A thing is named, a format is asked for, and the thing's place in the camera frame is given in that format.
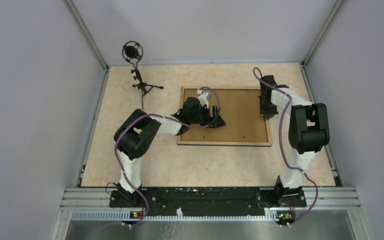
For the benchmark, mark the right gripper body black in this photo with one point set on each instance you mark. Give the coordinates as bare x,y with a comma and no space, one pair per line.
267,109

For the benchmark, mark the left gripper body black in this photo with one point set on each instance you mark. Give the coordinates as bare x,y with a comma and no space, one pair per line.
202,116

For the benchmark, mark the black microphone on tripod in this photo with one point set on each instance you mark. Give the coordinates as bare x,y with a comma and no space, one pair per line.
132,53

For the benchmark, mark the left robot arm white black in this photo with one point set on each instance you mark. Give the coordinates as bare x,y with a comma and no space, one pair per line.
135,136

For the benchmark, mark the wooden picture frame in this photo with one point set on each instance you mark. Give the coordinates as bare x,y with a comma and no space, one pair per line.
225,117

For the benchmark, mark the white cable duct strip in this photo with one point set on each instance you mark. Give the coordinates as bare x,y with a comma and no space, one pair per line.
127,216

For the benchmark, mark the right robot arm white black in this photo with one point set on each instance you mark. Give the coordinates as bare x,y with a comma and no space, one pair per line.
308,133

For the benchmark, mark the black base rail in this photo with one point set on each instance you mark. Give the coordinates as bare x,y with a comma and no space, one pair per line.
206,201

